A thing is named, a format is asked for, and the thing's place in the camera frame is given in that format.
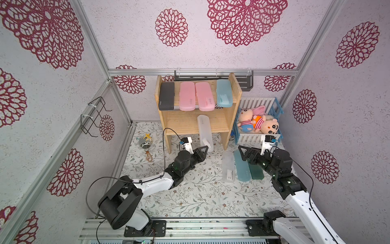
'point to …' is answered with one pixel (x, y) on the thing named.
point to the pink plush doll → (246, 116)
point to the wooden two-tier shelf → (185, 122)
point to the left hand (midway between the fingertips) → (208, 147)
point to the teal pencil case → (243, 169)
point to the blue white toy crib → (272, 108)
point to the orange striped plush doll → (265, 126)
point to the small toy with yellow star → (145, 143)
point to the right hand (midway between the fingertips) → (246, 149)
